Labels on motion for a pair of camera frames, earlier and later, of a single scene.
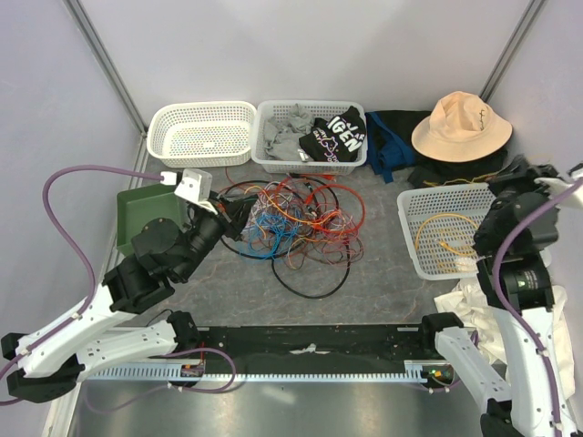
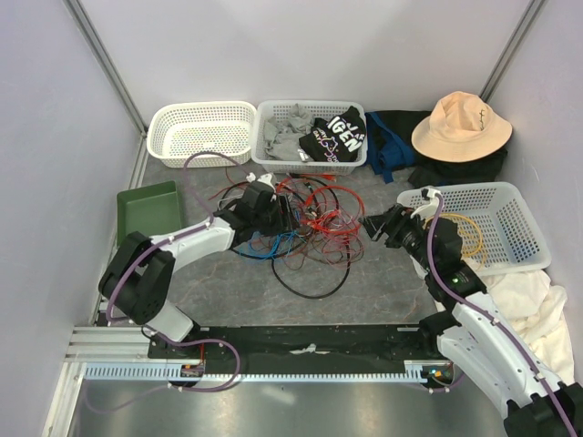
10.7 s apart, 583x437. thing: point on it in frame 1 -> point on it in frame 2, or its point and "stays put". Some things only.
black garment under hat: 429,169 stays put
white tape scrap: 311,348 stays put
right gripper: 521,170 -> 394,219
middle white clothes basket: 319,109 stays put
